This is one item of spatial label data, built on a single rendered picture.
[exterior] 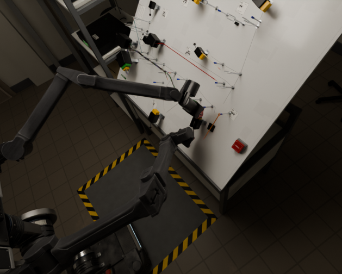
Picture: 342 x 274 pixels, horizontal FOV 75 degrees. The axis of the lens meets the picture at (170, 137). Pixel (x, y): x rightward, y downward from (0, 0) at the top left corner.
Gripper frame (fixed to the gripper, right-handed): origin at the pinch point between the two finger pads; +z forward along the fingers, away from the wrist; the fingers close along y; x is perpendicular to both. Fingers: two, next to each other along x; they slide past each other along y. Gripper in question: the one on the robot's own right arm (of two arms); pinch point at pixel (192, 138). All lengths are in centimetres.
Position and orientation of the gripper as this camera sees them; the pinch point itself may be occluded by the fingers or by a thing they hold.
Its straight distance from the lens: 128.9
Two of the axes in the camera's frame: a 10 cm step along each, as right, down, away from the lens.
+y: -6.7, -5.3, 5.3
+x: -4.3, 8.5, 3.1
